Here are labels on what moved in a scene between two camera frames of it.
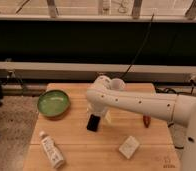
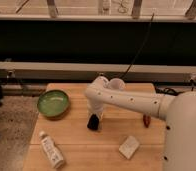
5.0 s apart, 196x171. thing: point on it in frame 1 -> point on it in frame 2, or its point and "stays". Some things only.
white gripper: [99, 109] -> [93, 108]
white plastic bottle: [52, 151] stays
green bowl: [53, 103] stays
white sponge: [129, 147] stays
